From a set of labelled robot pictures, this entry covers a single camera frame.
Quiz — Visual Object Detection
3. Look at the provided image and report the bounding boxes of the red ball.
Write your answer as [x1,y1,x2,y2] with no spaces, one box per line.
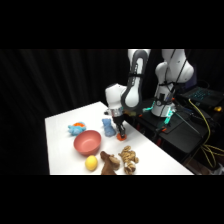
[116,132,128,142]

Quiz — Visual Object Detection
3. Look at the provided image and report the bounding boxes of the pink bowl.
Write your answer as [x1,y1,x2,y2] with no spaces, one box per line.
[73,129,103,157]

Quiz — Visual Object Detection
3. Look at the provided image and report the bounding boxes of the black robot stand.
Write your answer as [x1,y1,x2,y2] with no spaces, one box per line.
[122,97,224,165]

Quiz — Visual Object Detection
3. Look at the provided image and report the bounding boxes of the tan striped plush tiger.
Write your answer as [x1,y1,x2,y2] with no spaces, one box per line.
[117,144,140,175]

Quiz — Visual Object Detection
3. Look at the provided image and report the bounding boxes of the yellow cable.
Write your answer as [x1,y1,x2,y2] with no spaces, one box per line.
[187,97,224,170]

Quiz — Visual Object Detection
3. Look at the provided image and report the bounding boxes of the brown plush dog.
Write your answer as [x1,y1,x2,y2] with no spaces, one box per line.
[99,150,122,176]

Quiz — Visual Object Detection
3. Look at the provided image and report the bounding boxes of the black laptop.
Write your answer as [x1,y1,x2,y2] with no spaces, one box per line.
[177,85,224,110]

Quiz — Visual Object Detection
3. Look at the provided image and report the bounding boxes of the yellow lemon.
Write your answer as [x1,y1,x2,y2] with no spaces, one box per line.
[84,155,99,172]

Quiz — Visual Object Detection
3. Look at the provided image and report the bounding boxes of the light blue orange plush toy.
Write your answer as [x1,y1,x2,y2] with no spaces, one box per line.
[67,121,87,136]

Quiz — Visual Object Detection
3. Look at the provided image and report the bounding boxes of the black curtain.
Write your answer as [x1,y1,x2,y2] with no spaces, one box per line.
[0,49,224,176]

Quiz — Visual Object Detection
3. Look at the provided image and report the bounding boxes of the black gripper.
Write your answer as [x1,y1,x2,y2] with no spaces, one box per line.
[111,108,128,138]

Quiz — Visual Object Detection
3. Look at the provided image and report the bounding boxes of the blue plush bear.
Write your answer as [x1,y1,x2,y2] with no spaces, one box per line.
[101,117,117,137]

